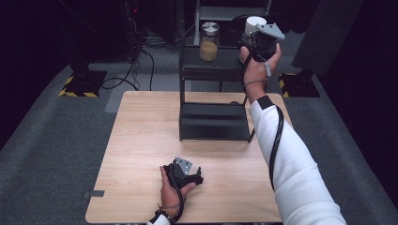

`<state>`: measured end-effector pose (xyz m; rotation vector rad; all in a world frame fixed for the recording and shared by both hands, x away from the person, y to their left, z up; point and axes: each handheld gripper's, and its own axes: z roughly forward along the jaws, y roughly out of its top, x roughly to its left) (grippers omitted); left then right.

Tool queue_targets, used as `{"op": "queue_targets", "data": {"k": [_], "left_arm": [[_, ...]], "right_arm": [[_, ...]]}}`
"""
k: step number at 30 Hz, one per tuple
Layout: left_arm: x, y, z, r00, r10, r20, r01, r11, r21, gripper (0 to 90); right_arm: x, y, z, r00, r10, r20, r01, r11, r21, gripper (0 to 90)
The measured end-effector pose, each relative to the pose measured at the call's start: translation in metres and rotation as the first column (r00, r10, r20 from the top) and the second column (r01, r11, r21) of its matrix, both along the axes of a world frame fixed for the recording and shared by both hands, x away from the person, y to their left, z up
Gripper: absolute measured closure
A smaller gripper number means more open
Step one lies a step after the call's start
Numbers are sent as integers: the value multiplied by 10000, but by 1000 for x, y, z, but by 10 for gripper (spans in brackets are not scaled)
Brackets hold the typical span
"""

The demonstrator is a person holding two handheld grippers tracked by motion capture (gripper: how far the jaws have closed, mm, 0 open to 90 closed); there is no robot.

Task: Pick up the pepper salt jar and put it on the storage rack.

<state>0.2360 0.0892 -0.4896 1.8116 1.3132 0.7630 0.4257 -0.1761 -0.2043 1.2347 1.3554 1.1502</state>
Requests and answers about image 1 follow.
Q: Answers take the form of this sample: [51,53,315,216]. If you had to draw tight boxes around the black floor cables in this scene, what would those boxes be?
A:
[101,50,156,92]

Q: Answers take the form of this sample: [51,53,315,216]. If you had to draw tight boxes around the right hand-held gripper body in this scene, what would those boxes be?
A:
[238,22,286,63]

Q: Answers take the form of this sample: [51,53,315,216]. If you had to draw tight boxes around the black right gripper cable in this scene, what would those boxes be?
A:
[240,52,285,191]

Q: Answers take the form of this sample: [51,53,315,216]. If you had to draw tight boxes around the glass jar with white lid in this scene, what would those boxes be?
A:
[243,15,268,37]

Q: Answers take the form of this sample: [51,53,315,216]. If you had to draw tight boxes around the person's left hand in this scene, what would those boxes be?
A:
[159,165,197,217]

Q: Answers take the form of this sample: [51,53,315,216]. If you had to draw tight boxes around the glass jar with silver lid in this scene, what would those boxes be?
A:
[199,21,221,62]

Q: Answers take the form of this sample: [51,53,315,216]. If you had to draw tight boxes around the grey floor tape strip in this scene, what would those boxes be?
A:
[83,189,105,200]

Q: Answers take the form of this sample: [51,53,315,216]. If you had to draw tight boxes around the black metal shelf rack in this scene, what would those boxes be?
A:
[178,40,276,143]

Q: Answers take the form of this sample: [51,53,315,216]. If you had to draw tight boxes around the person's right hand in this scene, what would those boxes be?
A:
[238,42,283,101]

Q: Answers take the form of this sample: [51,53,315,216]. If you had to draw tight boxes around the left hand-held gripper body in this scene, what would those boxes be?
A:
[162,157,201,190]

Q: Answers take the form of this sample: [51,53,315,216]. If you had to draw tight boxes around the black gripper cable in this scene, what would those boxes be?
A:
[240,52,285,191]
[167,170,186,223]

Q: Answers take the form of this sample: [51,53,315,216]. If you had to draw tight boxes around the white metal stand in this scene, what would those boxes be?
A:
[192,0,272,46]

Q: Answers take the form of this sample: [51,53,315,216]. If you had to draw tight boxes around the grey upright panel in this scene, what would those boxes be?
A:
[291,0,365,76]

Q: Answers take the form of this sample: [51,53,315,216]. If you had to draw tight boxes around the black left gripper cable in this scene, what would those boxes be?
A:
[167,170,186,223]

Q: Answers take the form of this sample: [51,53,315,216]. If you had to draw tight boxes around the dark equipment stand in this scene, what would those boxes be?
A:
[118,0,148,64]

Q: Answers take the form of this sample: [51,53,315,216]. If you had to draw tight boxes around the yellow black striped base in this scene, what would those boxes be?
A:
[278,72,321,98]
[58,69,108,98]

